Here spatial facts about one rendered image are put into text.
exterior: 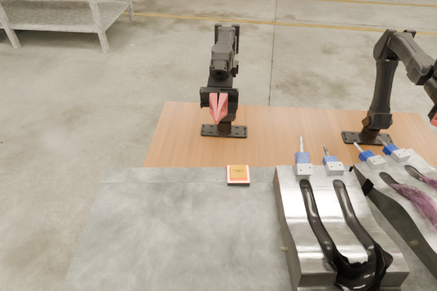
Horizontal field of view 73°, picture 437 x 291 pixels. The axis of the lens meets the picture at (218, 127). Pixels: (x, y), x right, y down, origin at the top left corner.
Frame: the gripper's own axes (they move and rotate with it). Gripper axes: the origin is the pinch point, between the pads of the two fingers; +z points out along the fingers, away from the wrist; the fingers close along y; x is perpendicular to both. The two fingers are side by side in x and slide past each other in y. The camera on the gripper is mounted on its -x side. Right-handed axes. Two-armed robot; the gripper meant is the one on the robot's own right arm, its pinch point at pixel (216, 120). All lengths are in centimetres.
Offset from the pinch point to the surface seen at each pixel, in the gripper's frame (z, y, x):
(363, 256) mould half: 20.1, 38.1, 24.7
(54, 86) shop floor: -174, -179, 126
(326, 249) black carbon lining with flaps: 18.1, 30.0, 27.0
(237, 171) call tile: -11.9, 6.1, 35.9
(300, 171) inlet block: -6.9, 26.2, 27.1
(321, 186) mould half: -3.9, 33.3, 30.4
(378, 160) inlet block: -18, 56, 32
